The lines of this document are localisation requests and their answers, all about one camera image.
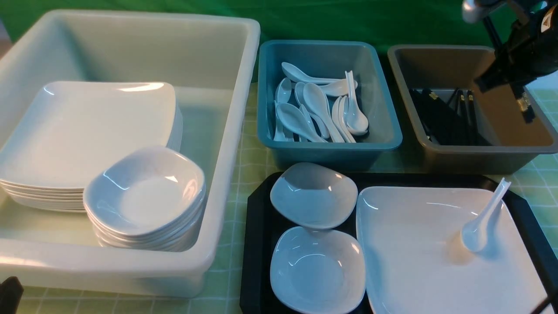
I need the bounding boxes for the white square rice plate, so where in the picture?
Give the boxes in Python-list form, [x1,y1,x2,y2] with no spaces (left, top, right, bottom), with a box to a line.
[355,186,547,314]

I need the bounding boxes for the pile of black chopsticks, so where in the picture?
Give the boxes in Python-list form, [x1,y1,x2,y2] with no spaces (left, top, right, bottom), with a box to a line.
[409,88,492,147]

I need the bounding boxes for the brown plastic chopstick bin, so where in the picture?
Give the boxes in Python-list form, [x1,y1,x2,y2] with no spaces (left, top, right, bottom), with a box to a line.
[387,44,557,174]

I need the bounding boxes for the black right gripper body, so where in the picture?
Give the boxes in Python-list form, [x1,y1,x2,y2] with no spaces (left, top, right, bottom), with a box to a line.
[473,4,558,93]

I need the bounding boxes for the white ceramic soup spoon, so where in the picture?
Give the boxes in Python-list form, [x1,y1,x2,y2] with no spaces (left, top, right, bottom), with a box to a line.
[460,177,511,254]

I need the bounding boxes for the white spoon centre large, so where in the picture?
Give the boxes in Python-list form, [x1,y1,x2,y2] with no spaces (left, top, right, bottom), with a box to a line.
[303,83,345,143]

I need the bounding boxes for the white spoon front left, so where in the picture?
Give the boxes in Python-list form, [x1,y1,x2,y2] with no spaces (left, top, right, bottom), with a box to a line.
[276,103,327,143]

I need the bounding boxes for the white spoon far left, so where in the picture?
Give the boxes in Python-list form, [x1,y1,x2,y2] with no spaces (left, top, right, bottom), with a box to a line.
[274,77,294,142]

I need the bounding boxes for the green backdrop cloth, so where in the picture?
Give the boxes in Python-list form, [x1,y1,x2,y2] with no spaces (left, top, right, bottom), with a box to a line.
[0,0,493,65]

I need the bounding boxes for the white bowl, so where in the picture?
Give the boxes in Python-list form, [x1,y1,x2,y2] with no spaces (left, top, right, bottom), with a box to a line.
[270,162,358,230]
[269,226,365,314]

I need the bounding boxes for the white spoon right upright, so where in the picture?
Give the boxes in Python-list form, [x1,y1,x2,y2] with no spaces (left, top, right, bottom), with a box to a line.
[344,71,369,137]

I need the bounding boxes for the large white plastic tub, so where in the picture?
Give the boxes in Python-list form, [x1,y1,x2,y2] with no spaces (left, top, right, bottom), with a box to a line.
[1,10,260,297]

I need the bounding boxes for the green checkered tablecloth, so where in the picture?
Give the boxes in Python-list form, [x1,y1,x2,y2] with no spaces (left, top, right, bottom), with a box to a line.
[17,87,558,314]

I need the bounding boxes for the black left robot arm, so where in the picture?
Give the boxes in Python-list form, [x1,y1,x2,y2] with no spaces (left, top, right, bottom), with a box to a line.
[0,276,24,314]

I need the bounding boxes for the stack of white square plates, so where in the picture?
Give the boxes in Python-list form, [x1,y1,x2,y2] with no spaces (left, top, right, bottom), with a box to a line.
[1,81,182,213]

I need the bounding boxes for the white spoon top of bin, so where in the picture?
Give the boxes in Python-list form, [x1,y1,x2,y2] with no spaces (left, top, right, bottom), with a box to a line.
[281,62,347,85]

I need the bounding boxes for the stack of white bowls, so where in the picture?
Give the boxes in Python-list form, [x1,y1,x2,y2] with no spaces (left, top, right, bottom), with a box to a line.
[82,146,207,252]

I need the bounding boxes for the black chopsticks gold tip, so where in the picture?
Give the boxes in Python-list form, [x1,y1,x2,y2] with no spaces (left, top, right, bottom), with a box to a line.
[513,85,535,124]

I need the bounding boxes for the teal plastic spoon bin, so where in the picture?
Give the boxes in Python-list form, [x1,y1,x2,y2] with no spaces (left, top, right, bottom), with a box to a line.
[257,40,403,172]

